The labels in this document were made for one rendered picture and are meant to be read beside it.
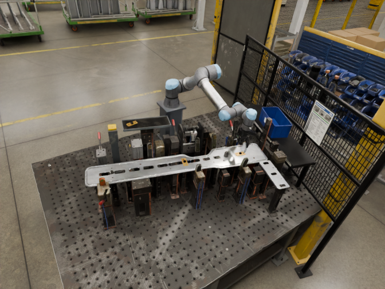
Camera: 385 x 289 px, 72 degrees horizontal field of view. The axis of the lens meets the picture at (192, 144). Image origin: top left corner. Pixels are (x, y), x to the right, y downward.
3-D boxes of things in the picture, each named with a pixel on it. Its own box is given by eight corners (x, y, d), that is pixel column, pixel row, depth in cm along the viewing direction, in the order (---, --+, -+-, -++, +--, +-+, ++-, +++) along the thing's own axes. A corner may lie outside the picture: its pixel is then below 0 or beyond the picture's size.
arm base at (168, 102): (160, 102, 246) (160, 92, 240) (174, 98, 253) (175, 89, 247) (168, 109, 237) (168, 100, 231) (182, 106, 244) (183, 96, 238)
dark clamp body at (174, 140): (168, 179, 226) (169, 144, 202) (165, 168, 235) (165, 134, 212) (180, 177, 229) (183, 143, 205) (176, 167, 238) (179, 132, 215)
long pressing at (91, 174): (85, 191, 172) (84, 189, 171) (85, 167, 189) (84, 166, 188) (269, 161, 210) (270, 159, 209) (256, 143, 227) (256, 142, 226)
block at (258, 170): (248, 200, 214) (256, 176, 197) (242, 190, 222) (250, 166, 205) (259, 198, 217) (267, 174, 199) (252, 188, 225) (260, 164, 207)
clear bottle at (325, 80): (317, 96, 208) (327, 72, 195) (311, 92, 212) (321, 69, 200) (323, 96, 209) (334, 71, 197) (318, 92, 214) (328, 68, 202)
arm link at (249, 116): (251, 106, 186) (260, 112, 182) (247, 118, 194) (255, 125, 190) (243, 109, 183) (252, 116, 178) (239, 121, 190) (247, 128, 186)
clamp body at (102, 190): (102, 232, 182) (94, 198, 159) (102, 215, 193) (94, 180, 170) (118, 229, 185) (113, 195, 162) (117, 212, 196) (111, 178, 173)
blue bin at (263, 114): (270, 138, 227) (274, 125, 219) (258, 118, 250) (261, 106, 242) (288, 137, 230) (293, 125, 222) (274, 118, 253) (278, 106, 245)
